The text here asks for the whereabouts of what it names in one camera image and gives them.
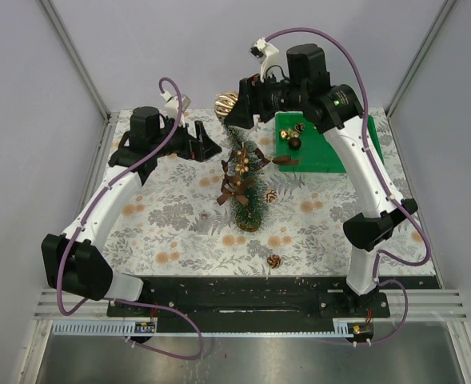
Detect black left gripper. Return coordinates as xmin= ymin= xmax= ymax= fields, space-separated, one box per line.
xmin=151 ymin=115 xmax=222 ymax=162

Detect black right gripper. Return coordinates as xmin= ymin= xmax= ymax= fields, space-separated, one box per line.
xmin=223 ymin=69 xmax=306 ymax=130

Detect brown ribbon gold berries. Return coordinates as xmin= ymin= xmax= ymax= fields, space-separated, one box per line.
xmin=217 ymin=145 xmax=299 ymax=206

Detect small green christmas tree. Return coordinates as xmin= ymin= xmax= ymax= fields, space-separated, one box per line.
xmin=222 ymin=126 xmax=267 ymax=232

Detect pine cone front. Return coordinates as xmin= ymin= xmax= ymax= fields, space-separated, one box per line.
xmin=266 ymin=254 xmax=282 ymax=269

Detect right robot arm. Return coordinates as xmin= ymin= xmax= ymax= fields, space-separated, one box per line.
xmin=224 ymin=38 xmax=417 ymax=317

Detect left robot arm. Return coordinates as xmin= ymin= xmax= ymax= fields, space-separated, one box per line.
xmin=41 ymin=106 xmax=222 ymax=316

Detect gold ribbed ornament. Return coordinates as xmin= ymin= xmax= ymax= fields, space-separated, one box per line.
xmin=280 ymin=129 xmax=293 ymax=141

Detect frosted pine cone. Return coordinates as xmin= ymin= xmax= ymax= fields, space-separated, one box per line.
xmin=294 ymin=122 xmax=305 ymax=134

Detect green plastic tray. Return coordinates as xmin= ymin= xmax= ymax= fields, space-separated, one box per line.
xmin=274 ymin=110 xmax=385 ymax=174

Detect dark brown bauble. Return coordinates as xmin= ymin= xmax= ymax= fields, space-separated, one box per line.
xmin=288 ymin=138 xmax=301 ymax=150

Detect floral paper mat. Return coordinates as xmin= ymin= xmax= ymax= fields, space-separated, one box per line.
xmin=77 ymin=106 xmax=436 ymax=278

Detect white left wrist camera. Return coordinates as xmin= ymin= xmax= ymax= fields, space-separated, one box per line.
xmin=161 ymin=91 xmax=191 ymax=123

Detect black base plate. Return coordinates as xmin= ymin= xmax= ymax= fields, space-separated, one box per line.
xmin=106 ymin=274 xmax=392 ymax=335

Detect white slotted cable duct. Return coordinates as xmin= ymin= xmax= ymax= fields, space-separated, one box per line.
xmin=52 ymin=321 xmax=157 ymax=337

